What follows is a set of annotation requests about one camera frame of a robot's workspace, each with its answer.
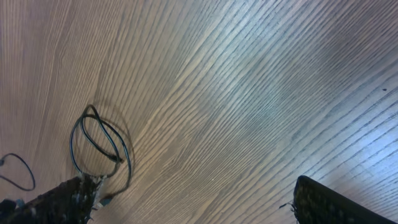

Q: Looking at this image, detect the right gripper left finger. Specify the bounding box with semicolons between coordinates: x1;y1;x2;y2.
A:
1;175;100;224

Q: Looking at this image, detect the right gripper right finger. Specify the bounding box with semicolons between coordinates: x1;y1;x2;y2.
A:
292;175;396;224

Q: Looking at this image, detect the short black usb cable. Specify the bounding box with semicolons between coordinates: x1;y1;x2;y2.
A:
0;152;36;192

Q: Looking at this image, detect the long black usb cable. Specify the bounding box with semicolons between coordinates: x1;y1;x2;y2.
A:
68;104;132;208

